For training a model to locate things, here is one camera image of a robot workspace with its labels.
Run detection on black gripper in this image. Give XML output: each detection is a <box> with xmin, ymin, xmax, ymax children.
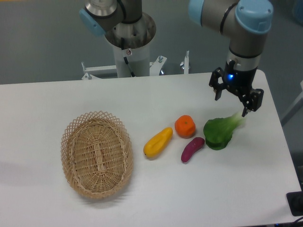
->
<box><xmin>209</xmin><ymin>61</ymin><xmax>264</xmax><ymax>117</ymax></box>

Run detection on green leafy vegetable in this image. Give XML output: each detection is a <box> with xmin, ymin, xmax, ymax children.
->
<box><xmin>203</xmin><ymin>113</ymin><xmax>245</xmax><ymax>150</ymax></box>

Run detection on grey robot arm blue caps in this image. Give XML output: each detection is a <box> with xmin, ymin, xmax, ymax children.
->
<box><xmin>79</xmin><ymin>0</ymin><xmax>274</xmax><ymax>115</ymax></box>

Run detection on white table leg at right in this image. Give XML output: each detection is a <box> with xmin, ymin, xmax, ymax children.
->
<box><xmin>280</xmin><ymin>81</ymin><xmax>303</xmax><ymax>127</ymax></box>

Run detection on orange tangerine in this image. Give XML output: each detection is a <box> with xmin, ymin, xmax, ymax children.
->
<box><xmin>175</xmin><ymin>115</ymin><xmax>196</xmax><ymax>139</ymax></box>

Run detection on purple sweet potato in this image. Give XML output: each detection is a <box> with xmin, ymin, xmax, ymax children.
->
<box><xmin>180</xmin><ymin>137</ymin><xmax>205</xmax><ymax>163</ymax></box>

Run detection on yellow mango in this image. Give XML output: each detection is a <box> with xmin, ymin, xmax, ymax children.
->
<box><xmin>143</xmin><ymin>127</ymin><xmax>173</xmax><ymax>158</ymax></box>

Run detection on black device at table edge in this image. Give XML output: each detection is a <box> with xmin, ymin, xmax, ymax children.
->
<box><xmin>286</xmin><ymin>191</ymin><xmax>303</xmax><ymax>217</ymax></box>

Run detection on oval wicker basket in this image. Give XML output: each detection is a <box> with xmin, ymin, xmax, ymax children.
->
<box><xmin>61</xmin><ymin>111</ymin><xmax>134</xmax><ymax>199</ymax></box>

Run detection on black cable on pedestal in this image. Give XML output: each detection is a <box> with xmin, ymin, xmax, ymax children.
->
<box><xmin>120</xmin><ymin>37</ymin><xmax>137</xmax><ymax>78</ymax></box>

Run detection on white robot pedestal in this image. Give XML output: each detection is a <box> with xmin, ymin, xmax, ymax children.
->
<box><xmin>105</xmin><ymin>13</ymin><xmax>156</xmax><ymax>78</ymax></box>

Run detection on white metal base frame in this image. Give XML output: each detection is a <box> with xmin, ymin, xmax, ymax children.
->
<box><xmin>81</xmin><ymin>50</ymin><xmax>191</xmax><ymax>80</ymax></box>

